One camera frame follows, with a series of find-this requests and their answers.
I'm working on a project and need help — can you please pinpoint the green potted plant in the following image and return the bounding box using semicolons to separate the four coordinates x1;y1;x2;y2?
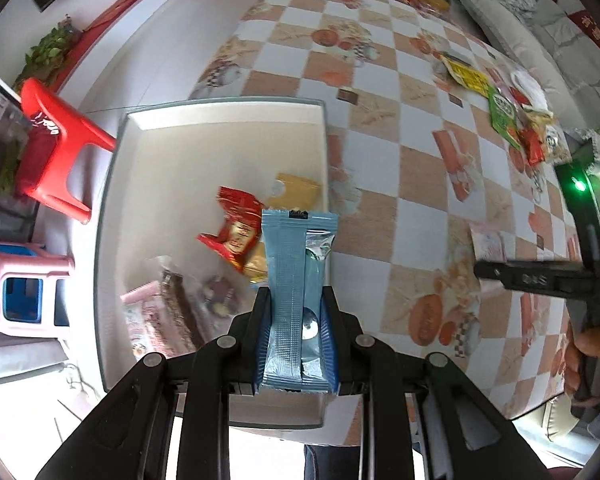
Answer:
14;14;82;94

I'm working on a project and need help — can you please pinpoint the grey sofa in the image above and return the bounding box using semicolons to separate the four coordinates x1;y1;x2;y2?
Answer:
460;0;600;130

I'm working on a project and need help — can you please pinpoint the gold snack packet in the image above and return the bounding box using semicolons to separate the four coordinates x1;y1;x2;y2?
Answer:
244;172;322;286

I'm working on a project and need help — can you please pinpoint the red plastic stool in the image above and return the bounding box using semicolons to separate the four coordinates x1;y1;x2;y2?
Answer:
15;78;116;224

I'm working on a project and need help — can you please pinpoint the pink plastic stool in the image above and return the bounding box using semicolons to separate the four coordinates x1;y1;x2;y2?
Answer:
0;242;74;338

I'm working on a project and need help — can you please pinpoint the white tray green rim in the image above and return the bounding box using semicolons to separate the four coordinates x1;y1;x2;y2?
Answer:
93;96;330;430

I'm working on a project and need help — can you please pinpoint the red snack packet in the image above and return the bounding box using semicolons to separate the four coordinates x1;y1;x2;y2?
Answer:
518;128;545;167

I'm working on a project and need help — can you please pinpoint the right hand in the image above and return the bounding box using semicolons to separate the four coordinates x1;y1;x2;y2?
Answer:
564;328;600;406

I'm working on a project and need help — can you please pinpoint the pink white biscuit packet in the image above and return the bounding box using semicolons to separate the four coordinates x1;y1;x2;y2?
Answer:
469;223;506;262

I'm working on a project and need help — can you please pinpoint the yellow snack packet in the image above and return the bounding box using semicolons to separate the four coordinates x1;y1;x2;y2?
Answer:
440;54;490;98

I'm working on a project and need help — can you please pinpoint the red cushion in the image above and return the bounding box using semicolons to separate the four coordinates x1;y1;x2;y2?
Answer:
568;10;600;49

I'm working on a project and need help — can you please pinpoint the white towel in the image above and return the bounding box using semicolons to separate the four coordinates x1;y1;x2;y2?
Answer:
509;70;550;113

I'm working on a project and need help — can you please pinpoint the green pickled vegetable packet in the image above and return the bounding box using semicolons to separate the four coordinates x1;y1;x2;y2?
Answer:
488;87;521;150

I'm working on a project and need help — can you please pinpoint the small red gold candy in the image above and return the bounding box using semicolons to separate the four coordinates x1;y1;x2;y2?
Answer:
197;186;264;272

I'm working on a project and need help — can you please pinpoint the dark candy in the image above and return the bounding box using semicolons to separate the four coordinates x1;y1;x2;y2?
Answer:
148;256;242;349

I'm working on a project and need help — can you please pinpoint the pink wafer packet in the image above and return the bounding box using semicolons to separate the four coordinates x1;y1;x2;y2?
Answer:
120;281;195;361

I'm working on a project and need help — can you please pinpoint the light blue snack packet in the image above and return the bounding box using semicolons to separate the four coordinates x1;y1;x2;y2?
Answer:
258;209;339;393

